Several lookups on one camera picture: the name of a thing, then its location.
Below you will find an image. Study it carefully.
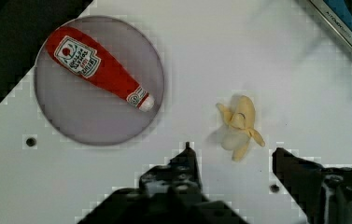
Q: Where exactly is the red ketchup bottle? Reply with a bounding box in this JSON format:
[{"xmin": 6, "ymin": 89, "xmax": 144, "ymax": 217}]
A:
[{"xmin": 45, "ymin": 26, "xmax": 155, "ymax": 112}]

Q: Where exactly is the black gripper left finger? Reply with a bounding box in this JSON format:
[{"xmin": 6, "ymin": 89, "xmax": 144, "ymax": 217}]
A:
[{"xmin": 77, "ymin": 145, "xmax": 248, "ymax": 224}]

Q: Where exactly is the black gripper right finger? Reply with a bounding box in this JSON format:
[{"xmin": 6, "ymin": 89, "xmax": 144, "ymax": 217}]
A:
[{"xmin": 272, "ymin": 147, "xmax": 352, "ymax": 224}]

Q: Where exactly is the peeled yellow toy banana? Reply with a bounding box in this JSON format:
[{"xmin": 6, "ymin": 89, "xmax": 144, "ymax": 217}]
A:
[{"xmin": 216, "ymin": 95, "xmax": 265, "ymax": 161}]

